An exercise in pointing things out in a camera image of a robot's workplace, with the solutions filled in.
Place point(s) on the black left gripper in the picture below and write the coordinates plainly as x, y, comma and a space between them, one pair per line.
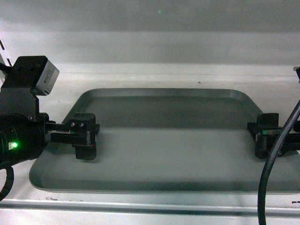
75, 131

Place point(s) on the grey silver tray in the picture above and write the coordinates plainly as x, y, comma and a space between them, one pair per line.
159, 140

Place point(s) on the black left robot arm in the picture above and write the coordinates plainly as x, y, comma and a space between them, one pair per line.
24, 130

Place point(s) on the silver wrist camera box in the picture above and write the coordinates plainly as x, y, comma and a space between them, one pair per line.
46, 80

